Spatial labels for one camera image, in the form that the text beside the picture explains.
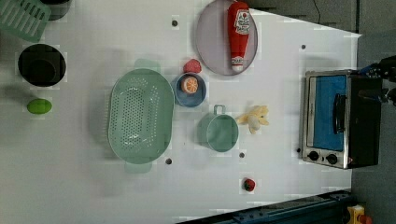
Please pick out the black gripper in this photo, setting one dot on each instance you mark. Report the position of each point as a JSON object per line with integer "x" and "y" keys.
{"x": 384, "y": 70}

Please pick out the yellow plush peeled banana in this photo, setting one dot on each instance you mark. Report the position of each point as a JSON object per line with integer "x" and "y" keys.
{"x": 255, "y": 118}

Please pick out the black and silver toaster oven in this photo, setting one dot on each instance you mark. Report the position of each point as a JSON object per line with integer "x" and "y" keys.
{"x": 341, "y": 125}

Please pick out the yellow and red button box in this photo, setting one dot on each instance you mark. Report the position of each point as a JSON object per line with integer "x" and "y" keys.
{"x": 358, "y": 216}

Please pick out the red plush ketchup bottle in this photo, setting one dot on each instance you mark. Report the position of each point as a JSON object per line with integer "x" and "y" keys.
{"x": 238, "y": 21}

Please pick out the grey round plate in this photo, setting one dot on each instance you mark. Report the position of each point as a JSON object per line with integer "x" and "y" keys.
{"x": 212, "y": 41}

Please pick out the green measuring cup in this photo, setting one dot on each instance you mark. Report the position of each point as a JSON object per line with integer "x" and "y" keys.
{"x": 217, "y": 130}

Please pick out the red plush strawberry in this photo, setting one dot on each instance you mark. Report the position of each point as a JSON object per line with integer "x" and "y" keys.
{"x": 249, "y": 184}

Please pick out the red plush raspberry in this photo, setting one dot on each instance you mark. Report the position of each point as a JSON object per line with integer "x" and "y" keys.
{"x": 192, "y": 66}

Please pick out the plush orange slice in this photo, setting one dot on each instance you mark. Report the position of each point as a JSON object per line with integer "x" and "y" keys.
{"x": 189, "y": 84}

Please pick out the blue bowl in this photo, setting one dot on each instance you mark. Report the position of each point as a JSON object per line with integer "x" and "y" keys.
{"x": 189, "y": 99}

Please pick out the green perforated colander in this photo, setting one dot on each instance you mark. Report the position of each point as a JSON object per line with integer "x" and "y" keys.
{"x": 141, "y": 106}

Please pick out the black cup top left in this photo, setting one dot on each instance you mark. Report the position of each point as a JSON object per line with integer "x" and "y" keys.
{"x": 59, "y": 8}

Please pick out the black round pot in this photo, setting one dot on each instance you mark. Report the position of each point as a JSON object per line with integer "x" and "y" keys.
{"x": 42, "y": 65}

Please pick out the green plush lime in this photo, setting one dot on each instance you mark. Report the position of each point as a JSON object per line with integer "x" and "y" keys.
{"x": 39, "y": 106}

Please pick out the green slotted dish rack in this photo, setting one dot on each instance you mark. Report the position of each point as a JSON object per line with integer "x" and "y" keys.
{"x": 26, "y": 19}

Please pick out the blue metal frame rail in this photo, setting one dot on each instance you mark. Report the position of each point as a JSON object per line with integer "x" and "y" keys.
{"x": 326, "y": 208}

